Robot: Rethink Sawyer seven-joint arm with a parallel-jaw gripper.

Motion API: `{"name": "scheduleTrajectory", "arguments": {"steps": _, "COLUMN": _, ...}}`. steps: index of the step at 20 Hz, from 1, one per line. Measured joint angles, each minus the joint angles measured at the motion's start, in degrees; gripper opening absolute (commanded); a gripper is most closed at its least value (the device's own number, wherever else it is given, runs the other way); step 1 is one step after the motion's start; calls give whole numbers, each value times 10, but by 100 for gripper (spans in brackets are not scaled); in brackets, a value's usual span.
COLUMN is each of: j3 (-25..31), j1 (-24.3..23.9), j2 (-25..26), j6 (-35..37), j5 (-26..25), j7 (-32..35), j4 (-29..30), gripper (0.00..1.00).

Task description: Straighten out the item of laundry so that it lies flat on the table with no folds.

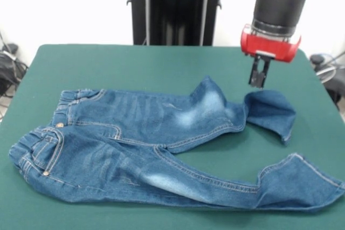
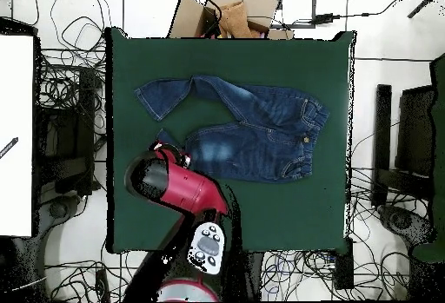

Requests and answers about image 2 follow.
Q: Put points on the blue denim jeans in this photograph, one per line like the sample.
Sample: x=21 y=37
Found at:
x=260 y=136

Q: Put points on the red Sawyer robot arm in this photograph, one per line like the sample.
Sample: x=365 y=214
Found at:
x=187 y=188

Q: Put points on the black flat panel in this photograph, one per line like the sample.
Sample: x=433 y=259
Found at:
x=415 y=133

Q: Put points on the black equipment rack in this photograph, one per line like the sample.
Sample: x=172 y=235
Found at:
x=69 y=136

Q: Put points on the brown cardboard box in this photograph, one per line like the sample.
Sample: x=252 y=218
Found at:
x=187 y=18

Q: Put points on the dark green table cloth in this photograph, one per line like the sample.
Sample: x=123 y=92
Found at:
x=295 y=212

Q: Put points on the tan cloth in box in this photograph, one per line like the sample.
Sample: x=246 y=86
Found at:
x=234 y=20

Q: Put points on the black power strip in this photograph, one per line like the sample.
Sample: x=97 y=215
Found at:
x=102 y=285

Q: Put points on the white board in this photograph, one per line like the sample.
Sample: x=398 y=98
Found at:
x=15 y=126

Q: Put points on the black strip with white print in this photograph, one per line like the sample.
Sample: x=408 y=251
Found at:
x=8 y=147

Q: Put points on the black power adapter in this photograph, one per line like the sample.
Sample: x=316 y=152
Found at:
x=325 y=18

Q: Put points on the black table leg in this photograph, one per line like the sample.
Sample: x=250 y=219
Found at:
x=344 y=268

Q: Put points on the dark green cloth sheet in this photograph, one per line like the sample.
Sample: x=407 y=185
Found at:
x=438 y=178

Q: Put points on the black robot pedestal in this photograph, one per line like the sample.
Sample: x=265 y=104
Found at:
x=253 y=275

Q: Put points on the dark metal frame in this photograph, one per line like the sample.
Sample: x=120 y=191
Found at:
x=314 y=4

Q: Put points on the black upright post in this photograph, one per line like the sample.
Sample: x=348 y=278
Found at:
x=382 y=136

